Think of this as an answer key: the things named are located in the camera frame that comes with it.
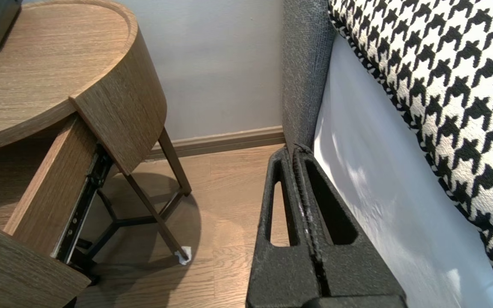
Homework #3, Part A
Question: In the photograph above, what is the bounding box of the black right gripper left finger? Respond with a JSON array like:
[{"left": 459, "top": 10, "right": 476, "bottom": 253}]
[{"left": 246, "top": 148, "right": 323, "bottom": 308}]

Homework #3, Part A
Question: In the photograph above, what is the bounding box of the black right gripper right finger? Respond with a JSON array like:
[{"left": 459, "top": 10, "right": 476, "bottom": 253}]
[{"left": 294, "top": 145, "right": 404, "bottom": 299}]

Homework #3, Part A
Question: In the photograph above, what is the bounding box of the black white houndstooth pillow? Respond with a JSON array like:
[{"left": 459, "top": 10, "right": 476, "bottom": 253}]
[{"left": 328, "top": 0, "right": 493, "bottom": 296}]

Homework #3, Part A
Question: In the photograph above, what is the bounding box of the round wooden bedside table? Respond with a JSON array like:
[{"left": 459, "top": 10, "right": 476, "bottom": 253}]
[{"left": 0, "top": 0, "right": 192, "bottom": 264}]

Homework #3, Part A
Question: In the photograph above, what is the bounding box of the grey fabric headboard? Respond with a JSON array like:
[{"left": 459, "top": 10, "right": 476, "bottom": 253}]
[{"left": 283, "top": 0, "right": 337, "bottom": 152}]

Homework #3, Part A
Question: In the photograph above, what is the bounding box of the grey wall skirting board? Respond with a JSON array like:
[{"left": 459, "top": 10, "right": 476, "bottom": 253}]
[{"left": 146, "top": 125, "right": 285, "bottom": 160}]

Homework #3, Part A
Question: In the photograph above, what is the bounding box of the white bed sheet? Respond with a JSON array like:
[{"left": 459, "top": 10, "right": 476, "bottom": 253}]
[{"left": 313, "top": 34, "right": 493, "bottom": 308}]

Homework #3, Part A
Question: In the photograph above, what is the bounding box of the curved front wooden drawer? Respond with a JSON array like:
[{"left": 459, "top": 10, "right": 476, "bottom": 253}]
[{"left": 0, "top": 113, "right": 114, "bottom": 308}]

